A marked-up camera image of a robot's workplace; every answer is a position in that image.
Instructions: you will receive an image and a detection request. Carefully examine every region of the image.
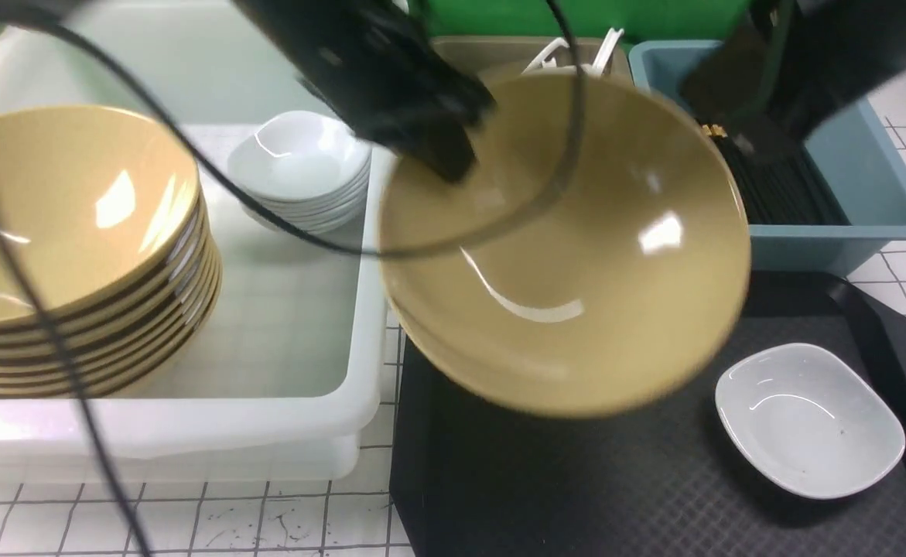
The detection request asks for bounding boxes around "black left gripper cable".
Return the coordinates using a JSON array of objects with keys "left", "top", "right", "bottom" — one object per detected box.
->
[{"left": 0, "top": 0, "right": 585, "bottom": 557}]

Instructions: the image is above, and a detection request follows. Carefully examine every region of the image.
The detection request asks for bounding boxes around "yellow noodle bowl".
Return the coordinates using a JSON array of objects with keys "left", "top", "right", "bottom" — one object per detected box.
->
[{"left": 378, "top": 70, "right": 752, "bottom": 419}]

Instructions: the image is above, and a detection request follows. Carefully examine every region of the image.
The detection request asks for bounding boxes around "black serving tray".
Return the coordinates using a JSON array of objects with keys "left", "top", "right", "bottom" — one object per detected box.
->
[{"left": 390, "top": 272, "right": 906, "bottom": 556}]

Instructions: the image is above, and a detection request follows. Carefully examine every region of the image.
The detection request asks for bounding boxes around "pile of black chopsticks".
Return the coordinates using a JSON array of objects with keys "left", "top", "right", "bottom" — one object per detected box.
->
[{"left": 698, "top": 120, "right": 851, "bottom": 226}]

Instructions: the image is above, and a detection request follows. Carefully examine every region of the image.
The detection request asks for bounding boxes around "pile of white soup spoons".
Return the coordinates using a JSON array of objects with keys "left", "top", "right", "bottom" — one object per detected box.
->
[{"left": 522, "top": 28, "right": 625, "bottom": 77}]

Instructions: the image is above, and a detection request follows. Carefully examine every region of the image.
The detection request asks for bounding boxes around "blue plastic chopstick bin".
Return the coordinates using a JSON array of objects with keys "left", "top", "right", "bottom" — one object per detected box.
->
[{"left": 628, "top": 41, "right": 906, "bottom": 277}]

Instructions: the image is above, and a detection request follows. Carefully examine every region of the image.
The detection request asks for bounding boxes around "stack of white saucers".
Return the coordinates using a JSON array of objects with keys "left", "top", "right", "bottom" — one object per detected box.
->
[{"left": 227, "top": 111, "right": 372, "bottom": 235}]

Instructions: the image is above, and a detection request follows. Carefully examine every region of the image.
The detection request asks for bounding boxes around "stack of yellow noodle bowls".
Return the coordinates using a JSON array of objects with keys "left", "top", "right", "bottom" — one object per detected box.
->
[{"left": 0, "top": 105, "right": 223, "bottom": 399}]

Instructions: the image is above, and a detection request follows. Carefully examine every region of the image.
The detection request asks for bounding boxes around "olive plastic spoon bin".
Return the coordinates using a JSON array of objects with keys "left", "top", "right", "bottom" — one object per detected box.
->
[{"left": 431, "top": 36, "right": 631, "bottom": 81}]

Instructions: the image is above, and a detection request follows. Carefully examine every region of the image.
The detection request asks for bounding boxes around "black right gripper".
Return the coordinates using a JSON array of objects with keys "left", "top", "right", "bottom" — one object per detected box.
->
[{"left": 680, "top": 1, "right": 906, "bottom": 161}]

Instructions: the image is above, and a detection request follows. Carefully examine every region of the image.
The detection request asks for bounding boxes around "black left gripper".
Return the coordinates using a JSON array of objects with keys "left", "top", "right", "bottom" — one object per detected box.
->
[{"left": 236, "top": 1, "right": 494, "bottom": 183}]

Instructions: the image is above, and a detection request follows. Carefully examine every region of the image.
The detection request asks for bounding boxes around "white square saucer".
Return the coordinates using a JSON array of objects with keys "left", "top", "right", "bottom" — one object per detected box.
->
[{"left": 714, "top": 343, "right": 906, "bottom": 501}]

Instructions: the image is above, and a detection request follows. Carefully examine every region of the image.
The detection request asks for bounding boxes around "large white plastic tub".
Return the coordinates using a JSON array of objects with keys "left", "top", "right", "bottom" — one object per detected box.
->
[{"left": 0, "top": 1, "right": 388, "bottom": 484}]

